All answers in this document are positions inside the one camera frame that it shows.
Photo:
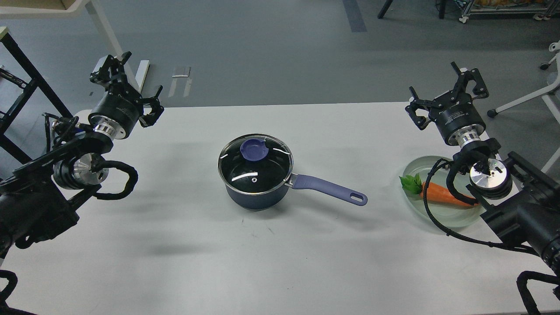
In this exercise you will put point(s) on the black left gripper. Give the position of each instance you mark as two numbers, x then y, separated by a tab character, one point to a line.
113	107

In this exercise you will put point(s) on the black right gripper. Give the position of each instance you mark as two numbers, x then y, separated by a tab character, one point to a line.
453	111

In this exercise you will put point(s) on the glass lid blue knob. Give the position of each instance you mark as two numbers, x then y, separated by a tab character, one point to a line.
255	163

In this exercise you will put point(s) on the blue saucepan with handle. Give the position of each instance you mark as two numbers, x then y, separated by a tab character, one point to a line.
296	181

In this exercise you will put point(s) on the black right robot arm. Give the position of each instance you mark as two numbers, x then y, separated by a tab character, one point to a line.
521	202

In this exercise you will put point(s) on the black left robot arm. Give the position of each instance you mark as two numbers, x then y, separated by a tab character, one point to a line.
40	200

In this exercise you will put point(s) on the orange toy carrot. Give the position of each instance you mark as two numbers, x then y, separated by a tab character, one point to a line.
413	185

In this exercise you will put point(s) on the white chair base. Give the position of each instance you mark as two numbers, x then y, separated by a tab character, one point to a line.
524	92

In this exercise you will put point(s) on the metal wheeled cart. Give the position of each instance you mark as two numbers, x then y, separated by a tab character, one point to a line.
540	10

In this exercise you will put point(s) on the black shelf frame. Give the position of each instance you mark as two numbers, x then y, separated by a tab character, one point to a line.
27	89

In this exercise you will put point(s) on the white desk frame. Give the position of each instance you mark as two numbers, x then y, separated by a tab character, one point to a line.
65	38

